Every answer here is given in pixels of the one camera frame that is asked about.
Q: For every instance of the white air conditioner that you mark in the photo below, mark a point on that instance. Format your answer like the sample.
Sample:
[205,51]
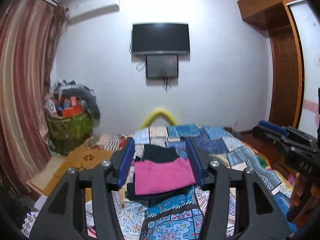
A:
[82,10]

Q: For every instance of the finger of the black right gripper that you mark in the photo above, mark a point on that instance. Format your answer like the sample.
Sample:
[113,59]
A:
[282,129]
[280,142]

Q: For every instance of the pink pants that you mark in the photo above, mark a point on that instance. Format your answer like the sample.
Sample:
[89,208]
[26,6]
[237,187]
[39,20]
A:
[155,178]

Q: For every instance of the yellow curved plush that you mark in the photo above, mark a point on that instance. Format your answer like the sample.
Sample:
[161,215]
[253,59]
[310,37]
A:
[159,113]

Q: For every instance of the patchwork patterned bed blanket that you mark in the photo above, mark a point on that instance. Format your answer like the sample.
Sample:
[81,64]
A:
[181,217]

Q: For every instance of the white wardrobe sliding door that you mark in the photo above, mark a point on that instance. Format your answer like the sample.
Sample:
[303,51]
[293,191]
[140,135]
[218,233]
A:
[308,30]

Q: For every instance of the small black wall monitor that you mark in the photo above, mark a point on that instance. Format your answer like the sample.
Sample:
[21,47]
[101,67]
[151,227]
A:
[161,66]

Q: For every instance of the grey neck pillow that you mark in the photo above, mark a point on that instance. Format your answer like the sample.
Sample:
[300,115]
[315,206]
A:
[84,94]

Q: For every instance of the brown wooden door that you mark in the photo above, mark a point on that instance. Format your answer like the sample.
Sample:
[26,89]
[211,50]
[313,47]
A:
[285,77]

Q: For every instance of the large black wall television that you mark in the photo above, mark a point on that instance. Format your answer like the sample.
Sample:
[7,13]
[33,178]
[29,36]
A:
[160,38]

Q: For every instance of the wooden overhead cabinet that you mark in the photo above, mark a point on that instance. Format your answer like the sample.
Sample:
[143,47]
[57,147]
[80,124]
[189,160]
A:
[265,14]

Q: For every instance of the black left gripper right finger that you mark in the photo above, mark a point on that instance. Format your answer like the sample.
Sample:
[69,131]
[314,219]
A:
[257,215]

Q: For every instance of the dark navy folded garment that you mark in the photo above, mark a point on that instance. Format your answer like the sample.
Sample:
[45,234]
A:
[156,154]

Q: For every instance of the green storage basket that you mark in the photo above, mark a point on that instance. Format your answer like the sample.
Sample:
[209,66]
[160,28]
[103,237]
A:
[67,134]

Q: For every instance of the orange box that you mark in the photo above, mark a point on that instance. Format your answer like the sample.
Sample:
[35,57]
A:
[71,111]

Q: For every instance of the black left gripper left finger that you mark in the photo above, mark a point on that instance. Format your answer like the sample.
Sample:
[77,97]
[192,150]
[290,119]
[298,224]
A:
[63,215]

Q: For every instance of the striped red curtain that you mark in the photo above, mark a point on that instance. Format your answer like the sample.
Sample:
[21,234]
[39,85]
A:
[30,33]

